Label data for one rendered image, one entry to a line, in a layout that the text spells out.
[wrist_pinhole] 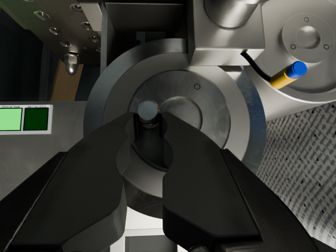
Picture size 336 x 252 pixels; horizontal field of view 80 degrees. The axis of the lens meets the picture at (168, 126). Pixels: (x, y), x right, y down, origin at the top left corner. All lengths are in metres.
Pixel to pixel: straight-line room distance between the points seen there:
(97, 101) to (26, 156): 0.42
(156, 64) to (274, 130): 0.26
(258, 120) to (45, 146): 0.48
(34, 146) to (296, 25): 0.53
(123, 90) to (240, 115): 0.09
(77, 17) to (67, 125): 0.24
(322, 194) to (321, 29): 0.18
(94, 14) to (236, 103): 0.15
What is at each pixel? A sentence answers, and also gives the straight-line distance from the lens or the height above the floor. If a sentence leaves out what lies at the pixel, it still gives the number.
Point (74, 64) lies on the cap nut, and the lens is 0.56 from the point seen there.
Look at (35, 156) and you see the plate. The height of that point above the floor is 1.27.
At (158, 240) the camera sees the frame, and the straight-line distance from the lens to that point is 0.61.
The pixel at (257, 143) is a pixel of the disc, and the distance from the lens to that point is 0.18.
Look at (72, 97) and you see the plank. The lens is 2.29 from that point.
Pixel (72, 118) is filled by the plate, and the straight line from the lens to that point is 0.54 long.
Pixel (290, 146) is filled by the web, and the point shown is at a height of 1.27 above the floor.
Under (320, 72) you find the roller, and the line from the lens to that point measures 0.23.
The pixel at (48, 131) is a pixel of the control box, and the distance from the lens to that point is 0.55.
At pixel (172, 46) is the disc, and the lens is 0.18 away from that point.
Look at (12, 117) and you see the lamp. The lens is 0.60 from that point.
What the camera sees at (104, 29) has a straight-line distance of 0.20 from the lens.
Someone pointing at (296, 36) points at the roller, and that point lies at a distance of 0.23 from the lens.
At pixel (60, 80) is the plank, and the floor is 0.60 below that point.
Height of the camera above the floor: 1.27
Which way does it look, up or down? 8 degrees down
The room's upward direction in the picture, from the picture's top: 179 degrees clockwise
